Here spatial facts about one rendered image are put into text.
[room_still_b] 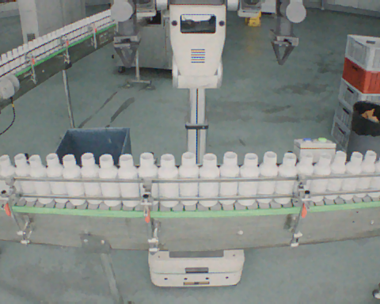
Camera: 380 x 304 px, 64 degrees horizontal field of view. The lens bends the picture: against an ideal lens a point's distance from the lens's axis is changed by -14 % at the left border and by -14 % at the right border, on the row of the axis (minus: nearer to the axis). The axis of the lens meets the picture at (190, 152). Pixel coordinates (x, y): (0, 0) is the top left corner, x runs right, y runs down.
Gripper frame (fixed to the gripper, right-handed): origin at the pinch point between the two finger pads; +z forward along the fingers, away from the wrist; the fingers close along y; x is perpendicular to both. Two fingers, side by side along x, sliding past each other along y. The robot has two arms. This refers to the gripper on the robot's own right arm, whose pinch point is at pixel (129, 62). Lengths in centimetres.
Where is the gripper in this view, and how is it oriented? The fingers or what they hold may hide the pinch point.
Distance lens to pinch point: 102.2
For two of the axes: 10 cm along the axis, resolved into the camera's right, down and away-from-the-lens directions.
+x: 10.0, -0.2, 0.2
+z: 0.0, 8.4, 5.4
